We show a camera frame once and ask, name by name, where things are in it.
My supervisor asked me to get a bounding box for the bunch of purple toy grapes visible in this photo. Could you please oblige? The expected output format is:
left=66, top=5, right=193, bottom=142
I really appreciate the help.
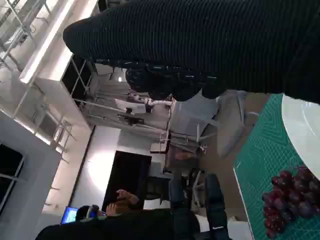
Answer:
left=261, top=166, right=320, bottom=238

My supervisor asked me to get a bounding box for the white plate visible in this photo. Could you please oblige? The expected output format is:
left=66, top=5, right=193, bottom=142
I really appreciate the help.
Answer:
left=281, top=93, right=320, bottom=181

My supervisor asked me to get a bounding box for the large black screen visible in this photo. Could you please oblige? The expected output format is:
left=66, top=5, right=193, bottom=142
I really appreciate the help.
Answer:
left=102, top=149, right=153, bottom=208

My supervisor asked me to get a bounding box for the green cutting mat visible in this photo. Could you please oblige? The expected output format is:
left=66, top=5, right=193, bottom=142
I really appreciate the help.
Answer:
left=232, top=93, right=320, bottom=240

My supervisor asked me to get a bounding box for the open laptop with blue screen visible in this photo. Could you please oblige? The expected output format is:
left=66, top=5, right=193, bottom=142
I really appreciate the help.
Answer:
left=60, top=206, right=80, bottom=225

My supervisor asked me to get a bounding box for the grey chair with white frame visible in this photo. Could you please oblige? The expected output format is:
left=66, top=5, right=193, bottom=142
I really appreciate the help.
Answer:
left=172, top=89, right=261, bottom=161

